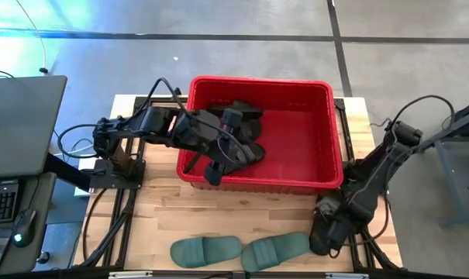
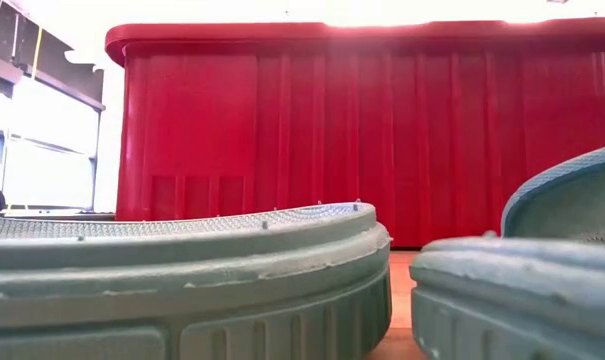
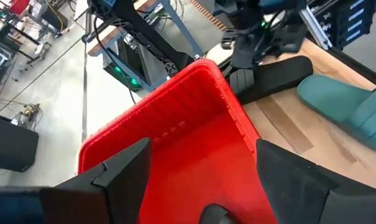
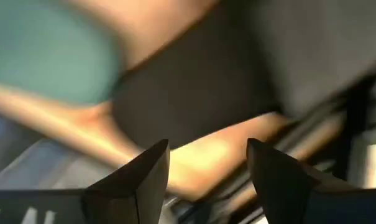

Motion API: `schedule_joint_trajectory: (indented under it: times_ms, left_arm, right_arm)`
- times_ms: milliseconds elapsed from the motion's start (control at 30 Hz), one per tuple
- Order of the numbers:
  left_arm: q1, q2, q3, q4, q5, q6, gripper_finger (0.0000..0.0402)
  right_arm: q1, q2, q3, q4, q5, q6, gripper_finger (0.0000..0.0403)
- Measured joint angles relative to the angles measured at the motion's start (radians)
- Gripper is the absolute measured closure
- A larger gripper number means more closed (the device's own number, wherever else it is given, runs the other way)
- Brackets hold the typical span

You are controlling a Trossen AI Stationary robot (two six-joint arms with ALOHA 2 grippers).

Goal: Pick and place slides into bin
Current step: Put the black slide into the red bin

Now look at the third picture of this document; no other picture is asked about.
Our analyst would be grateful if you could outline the silver aluminium extrusion bar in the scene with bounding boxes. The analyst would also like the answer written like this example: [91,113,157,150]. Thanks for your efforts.
[298,5,332,51]

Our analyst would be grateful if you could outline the computer tower with green lights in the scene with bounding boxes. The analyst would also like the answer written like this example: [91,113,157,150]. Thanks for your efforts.
[102,37,151,91]

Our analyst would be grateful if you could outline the red plastic bin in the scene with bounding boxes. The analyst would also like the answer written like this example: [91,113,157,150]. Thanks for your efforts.
[78,58,278,224]

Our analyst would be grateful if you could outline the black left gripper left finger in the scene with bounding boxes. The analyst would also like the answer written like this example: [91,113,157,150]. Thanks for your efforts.
[40,138,153,224]

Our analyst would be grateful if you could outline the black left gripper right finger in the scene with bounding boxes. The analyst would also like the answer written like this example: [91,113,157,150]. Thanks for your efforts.
[255,139,340,224]

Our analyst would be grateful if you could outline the black rubber slide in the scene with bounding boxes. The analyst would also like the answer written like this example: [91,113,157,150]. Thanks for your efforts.
[199,203,237,224]
[228,55,314,106]

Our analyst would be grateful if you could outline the black control box white labels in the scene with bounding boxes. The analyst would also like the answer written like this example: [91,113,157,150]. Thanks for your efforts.
[311,0,376,51]

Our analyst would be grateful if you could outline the green rubber slide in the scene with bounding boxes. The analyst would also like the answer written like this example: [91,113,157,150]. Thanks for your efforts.
[296,74,376,156]

